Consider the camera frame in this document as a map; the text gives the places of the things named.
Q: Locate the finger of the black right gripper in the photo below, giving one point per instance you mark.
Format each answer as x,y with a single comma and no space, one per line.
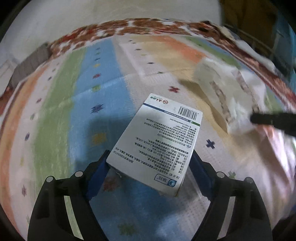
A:
281,121

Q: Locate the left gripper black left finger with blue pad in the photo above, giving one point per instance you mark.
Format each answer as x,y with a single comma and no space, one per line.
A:
62,210

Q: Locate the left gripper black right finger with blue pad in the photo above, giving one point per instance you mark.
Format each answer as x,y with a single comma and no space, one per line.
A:
236,210

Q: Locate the white Natural paper bag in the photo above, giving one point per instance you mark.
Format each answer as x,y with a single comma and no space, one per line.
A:
233,94

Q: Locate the white medicine box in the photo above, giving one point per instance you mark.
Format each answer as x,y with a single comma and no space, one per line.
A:
156,147

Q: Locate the white pillow at bed edge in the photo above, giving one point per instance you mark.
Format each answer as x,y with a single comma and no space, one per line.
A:
244,52

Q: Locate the colourful striped bed mat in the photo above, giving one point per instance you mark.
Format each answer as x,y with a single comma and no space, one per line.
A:
125,208

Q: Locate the grey brown pillow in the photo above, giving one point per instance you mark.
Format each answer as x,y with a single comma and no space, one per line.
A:
30,64

